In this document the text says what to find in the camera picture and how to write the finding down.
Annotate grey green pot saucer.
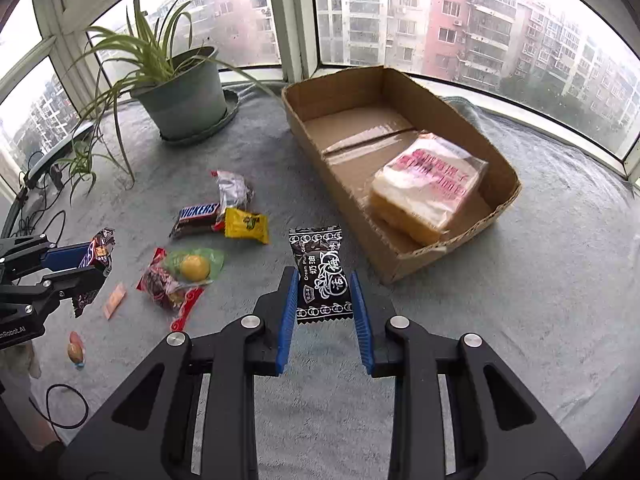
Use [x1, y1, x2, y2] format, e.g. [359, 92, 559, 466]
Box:
[159, 87, 240, 147]

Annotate peach candy clear wrapper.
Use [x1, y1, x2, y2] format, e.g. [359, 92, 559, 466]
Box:
[68, 331, 86, 368]

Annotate person's left hand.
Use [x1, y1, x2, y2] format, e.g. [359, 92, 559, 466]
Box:
[0, 347, 42, 381]

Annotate brown cardboard box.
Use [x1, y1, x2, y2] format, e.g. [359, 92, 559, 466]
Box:
[281, 66, 522, 286]

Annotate clear date packet red seal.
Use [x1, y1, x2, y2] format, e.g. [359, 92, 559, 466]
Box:
[136, 247, 205, 331]

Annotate black cable bundle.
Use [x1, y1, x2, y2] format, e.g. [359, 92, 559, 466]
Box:
[0, 160, 68, 241]

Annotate black cable loop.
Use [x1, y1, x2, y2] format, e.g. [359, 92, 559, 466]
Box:
[30, 384, 90, 428]

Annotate white window frame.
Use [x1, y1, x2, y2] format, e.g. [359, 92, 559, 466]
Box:
[0, 0, 640, 181]

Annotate green spider plant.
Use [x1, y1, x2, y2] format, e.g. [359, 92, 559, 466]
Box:
[52, 0, 278, 201]

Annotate green packet with yellow ball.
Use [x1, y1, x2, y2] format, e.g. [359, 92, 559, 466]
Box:
[165, 247, 226, 286]

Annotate black white candy packet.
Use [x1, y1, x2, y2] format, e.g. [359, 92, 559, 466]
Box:
[289, 225, 353, 326]

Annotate grey green plant pot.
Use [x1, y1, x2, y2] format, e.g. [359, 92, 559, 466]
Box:
[130, 46, 229, 140]

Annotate brown chocolate bar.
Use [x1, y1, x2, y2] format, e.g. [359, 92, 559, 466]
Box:
[169, 203, 226, 239]

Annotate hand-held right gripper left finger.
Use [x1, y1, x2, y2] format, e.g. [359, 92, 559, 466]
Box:
[59, 266, 301, 480]

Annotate dark brown snack packet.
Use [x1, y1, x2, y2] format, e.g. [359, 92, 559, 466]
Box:
[74, 227, 117, 318]

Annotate clear wrapped bread loaf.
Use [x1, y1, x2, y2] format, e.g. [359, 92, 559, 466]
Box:
[370, 132, 489, 247]

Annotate small orange candy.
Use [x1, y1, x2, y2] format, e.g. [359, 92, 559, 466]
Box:
[103, 283, 127, 320]

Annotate clear nut packet red seal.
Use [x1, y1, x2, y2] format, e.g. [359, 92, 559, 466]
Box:
[210, 170, 255, 221]

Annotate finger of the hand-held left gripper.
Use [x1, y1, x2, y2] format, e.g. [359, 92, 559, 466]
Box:
[27, 265, 108, 322]
[0, 234, 95, 281]

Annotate yellow snack packet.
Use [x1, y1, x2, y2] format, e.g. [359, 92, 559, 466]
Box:
[223, 207, 269, 245]

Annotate apartment buildings outside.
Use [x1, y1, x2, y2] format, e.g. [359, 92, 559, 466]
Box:
[0, 0, 636, 161]

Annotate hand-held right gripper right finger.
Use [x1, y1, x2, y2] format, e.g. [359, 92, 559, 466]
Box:
[348, 271, 587, 480]

